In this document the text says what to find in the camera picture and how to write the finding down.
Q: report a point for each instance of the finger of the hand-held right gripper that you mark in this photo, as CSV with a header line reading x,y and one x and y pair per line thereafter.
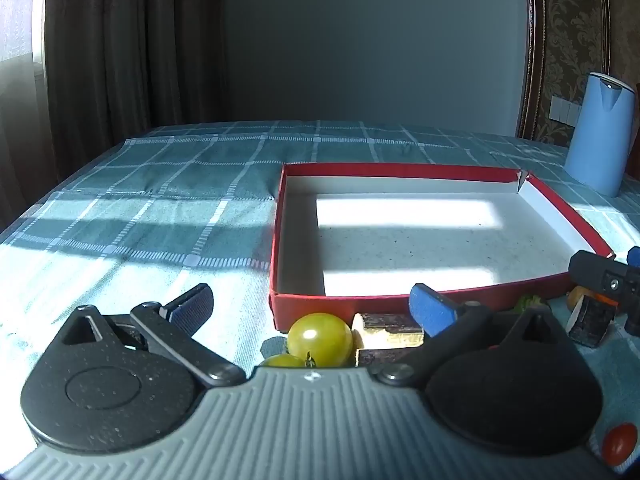
x,y
635,256
595,270

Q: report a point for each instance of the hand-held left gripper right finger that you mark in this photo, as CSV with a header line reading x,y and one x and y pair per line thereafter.
x,y
430,311

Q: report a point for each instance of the light blue kettle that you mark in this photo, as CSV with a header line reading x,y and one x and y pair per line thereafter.
x,y
600,135

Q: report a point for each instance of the small beige ball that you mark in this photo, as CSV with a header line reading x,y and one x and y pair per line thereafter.
x,y
576,296

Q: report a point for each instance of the brown curtain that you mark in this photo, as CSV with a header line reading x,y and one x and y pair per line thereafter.
x,y
125,50

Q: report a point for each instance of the white wall switch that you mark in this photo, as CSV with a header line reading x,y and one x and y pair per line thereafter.
x,y
565,109

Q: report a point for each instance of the dark block with yellow edge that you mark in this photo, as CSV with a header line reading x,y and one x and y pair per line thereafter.
x,y
385,336

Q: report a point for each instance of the green pepper piece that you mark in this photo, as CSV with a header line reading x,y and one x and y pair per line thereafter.
x,y
530,303

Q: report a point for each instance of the red cherry tomato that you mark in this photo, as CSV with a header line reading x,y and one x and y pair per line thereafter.
x,y
620,442

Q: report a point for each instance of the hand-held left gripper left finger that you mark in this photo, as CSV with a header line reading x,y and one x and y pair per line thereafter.
x,y
192,306

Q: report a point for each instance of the dark wooden wall frame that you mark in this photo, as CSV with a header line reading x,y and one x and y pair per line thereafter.
x,y
531,50

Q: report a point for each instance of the dark cylinder with cork-like end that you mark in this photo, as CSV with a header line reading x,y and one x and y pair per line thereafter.
x,y
592,322

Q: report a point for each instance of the red cardboard box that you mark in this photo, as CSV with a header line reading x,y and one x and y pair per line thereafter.
x,y
400,250

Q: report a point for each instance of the green tomato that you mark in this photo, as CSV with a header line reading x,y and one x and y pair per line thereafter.
x,y
320,340
282,361

